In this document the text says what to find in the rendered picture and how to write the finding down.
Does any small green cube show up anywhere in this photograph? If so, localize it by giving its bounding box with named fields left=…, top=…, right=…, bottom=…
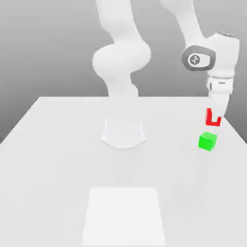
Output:
left=198, top=131, right=218, bottom=152

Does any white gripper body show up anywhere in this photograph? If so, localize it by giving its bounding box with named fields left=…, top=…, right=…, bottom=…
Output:
left=206, top=75, right=234, bottom=98

